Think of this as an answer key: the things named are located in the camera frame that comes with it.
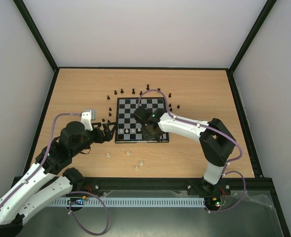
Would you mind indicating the black front frame rail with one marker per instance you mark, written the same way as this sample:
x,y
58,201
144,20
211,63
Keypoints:
x,y
100,185

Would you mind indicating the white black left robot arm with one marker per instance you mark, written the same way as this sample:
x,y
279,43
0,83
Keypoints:
x,y
50,177

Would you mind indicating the black white chessboard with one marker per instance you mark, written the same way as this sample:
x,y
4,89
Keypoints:
x,y
124,117

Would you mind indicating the white slotted cable duct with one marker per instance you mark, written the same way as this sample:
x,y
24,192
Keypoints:
x,y
131,202

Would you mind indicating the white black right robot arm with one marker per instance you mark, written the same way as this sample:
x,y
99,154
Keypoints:
x,y
216,141

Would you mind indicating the black rear right frame post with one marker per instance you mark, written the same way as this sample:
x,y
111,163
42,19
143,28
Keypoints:
x,y
268,6

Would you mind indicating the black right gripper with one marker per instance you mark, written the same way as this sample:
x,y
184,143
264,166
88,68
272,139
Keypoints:
x,y
150,129

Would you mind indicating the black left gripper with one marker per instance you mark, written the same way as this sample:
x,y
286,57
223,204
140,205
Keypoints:
x,y
101,138

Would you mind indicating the black rear left frame post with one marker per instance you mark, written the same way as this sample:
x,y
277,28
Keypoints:
x,y
23,10

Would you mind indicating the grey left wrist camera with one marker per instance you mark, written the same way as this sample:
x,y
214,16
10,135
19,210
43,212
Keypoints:
x,y
86,117

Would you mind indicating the black frame post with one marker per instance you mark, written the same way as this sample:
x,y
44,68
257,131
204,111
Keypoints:
x,y
268,6
23,10

